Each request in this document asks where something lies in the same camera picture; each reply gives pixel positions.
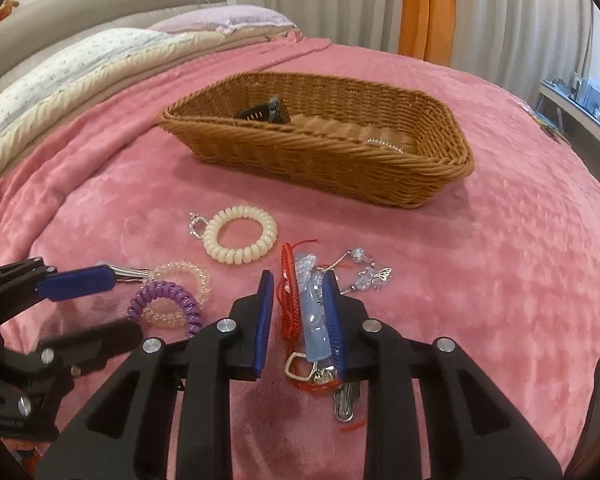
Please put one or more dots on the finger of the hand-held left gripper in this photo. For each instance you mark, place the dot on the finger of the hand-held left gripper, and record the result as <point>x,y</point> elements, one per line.
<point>75,283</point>
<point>95,337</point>

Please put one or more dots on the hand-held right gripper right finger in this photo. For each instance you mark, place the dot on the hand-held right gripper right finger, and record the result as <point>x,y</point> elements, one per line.
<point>336,325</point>

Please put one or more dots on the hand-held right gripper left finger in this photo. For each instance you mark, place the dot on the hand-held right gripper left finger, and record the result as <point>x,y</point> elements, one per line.
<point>261,325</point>

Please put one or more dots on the light blue translucent hair clip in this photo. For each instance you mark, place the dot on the light blue translucent hair clip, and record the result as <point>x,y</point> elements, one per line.
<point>312,330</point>

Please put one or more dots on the silver crystal charm pendant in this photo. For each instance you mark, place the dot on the silver crystal charm pendant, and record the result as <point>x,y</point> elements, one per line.
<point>365,277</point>

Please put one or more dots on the brown wicker basket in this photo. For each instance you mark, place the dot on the brown wicker basket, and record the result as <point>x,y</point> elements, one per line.
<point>330,165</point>

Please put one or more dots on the white floral pillow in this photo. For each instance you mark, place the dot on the white floral pillow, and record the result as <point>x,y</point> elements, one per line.
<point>55,70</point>

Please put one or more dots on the black hair clip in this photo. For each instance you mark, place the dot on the black hair clip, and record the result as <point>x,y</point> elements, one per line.
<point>267,110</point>

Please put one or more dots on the beige quilt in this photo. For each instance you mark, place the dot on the beige quilt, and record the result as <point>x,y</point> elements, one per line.
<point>180,46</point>

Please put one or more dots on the orange plush toy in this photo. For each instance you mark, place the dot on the orange plush toy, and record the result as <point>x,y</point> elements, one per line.
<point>6,10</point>

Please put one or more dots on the colourful booklet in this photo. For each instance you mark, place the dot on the colourful booklet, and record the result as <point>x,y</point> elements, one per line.
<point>545,125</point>

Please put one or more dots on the purple pillow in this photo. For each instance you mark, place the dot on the purple pillow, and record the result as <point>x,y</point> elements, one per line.
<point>215,17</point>

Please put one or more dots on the white desk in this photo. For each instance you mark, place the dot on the white desk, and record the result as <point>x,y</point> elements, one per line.
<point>580,110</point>

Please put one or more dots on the grey curtain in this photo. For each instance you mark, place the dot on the grey curtain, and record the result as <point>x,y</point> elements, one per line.
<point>520,20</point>
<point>320,0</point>

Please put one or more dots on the orange curtain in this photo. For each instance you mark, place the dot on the orange curtain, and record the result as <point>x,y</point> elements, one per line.
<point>425,5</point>

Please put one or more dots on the books on desk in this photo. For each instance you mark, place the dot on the books on desk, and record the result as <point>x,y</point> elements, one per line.
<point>587,92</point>

